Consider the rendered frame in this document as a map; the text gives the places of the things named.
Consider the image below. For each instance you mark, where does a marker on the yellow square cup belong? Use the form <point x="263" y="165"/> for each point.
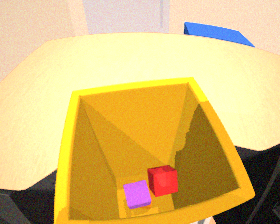
<point x="113" y="134"/>

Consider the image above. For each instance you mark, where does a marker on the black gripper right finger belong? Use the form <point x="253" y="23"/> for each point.
<point x="262" y="168"/>

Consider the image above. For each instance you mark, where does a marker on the small red block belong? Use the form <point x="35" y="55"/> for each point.
<point x="162" y="180"/>

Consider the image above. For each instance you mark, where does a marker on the small purple block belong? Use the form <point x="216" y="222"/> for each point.
<point x="137" y="194"/>

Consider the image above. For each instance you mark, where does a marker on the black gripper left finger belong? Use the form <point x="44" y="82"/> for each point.
<point x="34" y="205"/>

